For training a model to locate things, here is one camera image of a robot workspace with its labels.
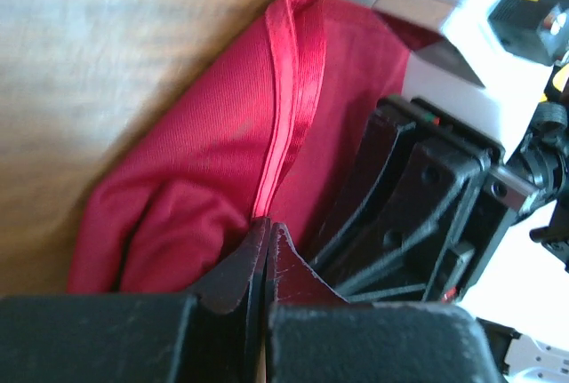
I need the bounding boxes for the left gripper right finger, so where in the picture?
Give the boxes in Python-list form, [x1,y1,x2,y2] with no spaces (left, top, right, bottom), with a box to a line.
[265,223,503,382]

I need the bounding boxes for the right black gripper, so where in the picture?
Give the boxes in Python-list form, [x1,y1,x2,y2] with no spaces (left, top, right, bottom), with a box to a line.
[306,96,568,303]

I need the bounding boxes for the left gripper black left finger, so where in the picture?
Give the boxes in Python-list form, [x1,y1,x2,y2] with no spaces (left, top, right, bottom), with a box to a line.
[1,219,271,382]

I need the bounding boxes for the red cloth napkin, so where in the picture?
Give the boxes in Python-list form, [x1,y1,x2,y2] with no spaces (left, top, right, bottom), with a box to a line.
[68,0,439,294]

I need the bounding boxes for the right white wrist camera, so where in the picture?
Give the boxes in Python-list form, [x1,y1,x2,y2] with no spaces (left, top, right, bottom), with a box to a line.
[373,0,551,156]

